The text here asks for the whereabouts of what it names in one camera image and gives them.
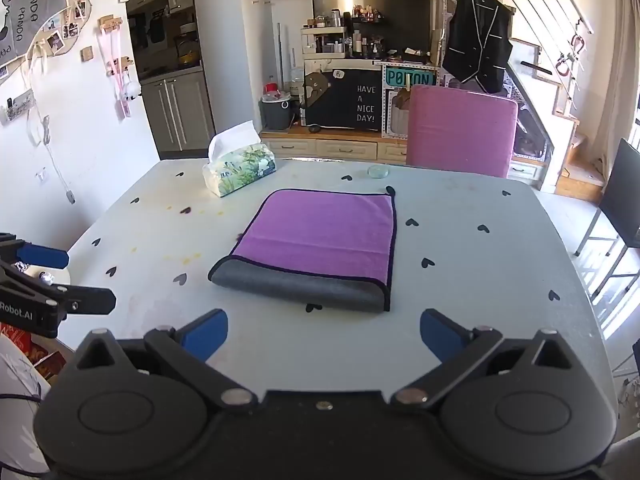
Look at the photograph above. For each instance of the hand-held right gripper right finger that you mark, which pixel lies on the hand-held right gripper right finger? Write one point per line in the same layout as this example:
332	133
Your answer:
441	334

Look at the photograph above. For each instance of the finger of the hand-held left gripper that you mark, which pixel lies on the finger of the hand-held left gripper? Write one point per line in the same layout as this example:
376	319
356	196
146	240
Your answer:
44	256
87	301

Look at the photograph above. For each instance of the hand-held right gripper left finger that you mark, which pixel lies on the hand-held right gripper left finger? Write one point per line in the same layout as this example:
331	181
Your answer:
206	332

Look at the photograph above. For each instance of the purple and grey towel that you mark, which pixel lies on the purple and grey towel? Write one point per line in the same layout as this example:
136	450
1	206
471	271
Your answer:
320	232

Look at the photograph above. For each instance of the red box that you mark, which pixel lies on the red box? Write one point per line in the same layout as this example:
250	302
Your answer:
22	347

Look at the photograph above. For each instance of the white cloth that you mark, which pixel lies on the white cloth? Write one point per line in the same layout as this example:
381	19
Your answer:
17	390

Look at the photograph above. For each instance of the floral tissue pack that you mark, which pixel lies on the floral tissue pack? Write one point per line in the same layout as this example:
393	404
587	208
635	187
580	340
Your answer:
240	167

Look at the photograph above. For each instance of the small glass dish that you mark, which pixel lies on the small glass dish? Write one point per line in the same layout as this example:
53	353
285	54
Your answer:
378	172

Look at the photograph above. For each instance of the grey kitchen cabinet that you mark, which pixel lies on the grey kitchen cabinet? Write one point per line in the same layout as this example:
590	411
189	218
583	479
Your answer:
177	112

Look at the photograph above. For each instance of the pink chair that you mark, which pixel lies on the pink chair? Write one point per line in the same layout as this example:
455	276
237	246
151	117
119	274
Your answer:
460	130

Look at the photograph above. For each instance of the cream drawer cabinet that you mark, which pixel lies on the cream drawer cabinet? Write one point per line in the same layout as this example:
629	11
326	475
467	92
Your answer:
345	149

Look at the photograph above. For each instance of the black folding chair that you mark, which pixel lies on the black folding chair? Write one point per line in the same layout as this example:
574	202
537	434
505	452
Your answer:
622	195

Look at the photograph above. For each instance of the white perforated box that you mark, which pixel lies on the white perforated box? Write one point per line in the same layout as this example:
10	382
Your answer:
395	110

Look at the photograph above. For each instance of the grey trash bin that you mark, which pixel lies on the grey trash bin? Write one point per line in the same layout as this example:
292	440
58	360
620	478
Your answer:
276	112

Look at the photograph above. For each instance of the wooden staircase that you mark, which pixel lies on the wooden staircase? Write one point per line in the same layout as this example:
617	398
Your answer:
565	130

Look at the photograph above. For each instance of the grey cloth banner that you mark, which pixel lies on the grey cloth banner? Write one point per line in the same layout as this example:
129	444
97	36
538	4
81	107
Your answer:
35	17

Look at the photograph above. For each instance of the black lettered board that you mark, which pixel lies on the black lettered board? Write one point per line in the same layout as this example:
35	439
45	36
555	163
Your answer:
350	100

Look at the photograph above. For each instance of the teal sign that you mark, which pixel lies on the teal sign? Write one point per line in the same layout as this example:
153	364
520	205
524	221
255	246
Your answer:
407	78

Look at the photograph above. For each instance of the black vest with white trim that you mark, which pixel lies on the black vest with white trim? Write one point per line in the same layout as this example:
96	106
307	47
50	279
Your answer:
477	40

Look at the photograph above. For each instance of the white shelf organiser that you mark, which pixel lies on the white shelf organiser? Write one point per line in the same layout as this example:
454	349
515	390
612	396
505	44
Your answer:
325	40

